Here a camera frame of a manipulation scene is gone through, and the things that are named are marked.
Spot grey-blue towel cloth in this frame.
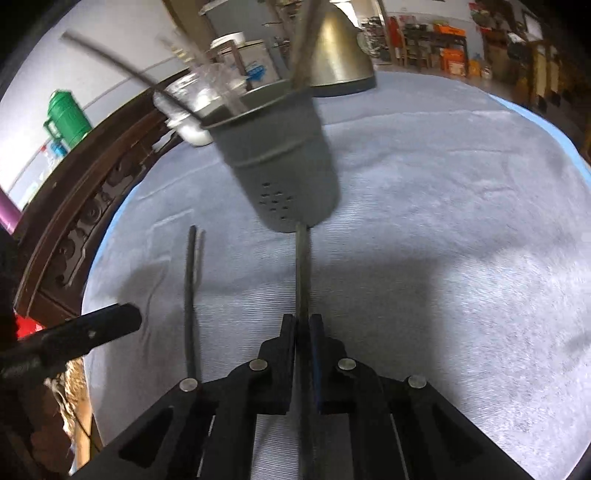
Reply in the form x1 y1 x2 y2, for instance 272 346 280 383
83 69 591 480

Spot thin dark chopstick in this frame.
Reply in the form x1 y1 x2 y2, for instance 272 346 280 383
294 222 324 480
288 0 325 90
61 30 205 125

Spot green plastic jug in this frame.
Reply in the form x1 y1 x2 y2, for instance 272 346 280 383
42 90 93 151

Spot purple object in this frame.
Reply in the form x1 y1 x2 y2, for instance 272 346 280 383
0 191 22 234

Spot white box with blue label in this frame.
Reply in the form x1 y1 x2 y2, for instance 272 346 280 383
205 32 283 91

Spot brass metal kettle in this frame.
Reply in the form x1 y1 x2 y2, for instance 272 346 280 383
295 0 378 97

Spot grey metal utensil cup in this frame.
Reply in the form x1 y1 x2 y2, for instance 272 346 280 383
201 78 342 234

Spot background storage shelves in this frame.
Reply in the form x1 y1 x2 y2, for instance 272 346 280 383
360 0 588 118

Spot bundle of dark chopsticks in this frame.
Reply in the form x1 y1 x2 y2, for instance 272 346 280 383
184 224 206 382

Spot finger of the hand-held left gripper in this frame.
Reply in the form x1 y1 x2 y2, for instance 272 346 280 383
41 302 143 363

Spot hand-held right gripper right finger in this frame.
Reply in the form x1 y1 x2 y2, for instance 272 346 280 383
308 314 536 480

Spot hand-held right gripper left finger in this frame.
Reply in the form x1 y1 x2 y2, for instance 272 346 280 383
69 314 298 480

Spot carved dark wooden furniture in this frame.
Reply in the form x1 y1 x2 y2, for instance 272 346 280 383
13 105 186 324

